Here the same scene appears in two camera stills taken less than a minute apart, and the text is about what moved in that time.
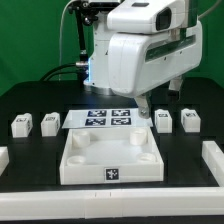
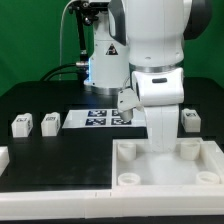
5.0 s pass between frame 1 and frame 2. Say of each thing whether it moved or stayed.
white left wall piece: stayed
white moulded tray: moved
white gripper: moved
